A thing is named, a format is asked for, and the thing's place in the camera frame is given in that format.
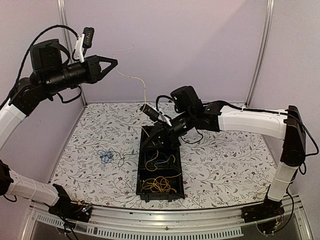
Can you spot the black three-compartment bin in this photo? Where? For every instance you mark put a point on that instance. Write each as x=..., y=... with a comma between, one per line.
x=160, y=175

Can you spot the aluminium front rail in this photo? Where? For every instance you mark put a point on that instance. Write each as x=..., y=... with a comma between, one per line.
x=221, y=223

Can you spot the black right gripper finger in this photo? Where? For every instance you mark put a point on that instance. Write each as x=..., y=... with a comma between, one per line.
x=152, y=145
x=151, y=134

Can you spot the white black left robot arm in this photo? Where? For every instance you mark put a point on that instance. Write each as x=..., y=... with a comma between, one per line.
x=54, y=69

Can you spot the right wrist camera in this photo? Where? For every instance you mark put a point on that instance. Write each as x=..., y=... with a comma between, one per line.
x=155, y=115

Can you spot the right aluminium corner post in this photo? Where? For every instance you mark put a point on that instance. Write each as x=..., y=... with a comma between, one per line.
x=270, y=4

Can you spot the left aluminium corner post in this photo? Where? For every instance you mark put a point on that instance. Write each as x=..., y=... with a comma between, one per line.
x=62, y=13

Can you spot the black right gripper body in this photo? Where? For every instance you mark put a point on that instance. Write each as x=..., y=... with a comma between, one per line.
x=171, y=137

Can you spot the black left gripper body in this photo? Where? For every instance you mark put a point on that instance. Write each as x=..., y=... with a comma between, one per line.
x=91, y=75

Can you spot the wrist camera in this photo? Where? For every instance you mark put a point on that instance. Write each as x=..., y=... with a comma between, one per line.
x=155, y=115
x=83, y=43

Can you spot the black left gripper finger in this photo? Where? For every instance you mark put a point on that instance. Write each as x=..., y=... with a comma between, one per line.
x=106, y=70
x=111, y=61

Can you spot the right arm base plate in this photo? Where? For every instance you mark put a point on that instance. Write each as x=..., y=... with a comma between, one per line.
x=266, y=209

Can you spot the aluminium corner post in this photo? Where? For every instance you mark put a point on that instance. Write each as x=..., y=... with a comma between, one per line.
x=62, y=13
x=270, y=4

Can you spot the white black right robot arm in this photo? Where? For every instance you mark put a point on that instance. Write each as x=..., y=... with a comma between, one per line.
x=216, y=116

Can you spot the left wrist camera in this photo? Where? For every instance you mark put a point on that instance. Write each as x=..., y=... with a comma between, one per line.
x=83, y=43

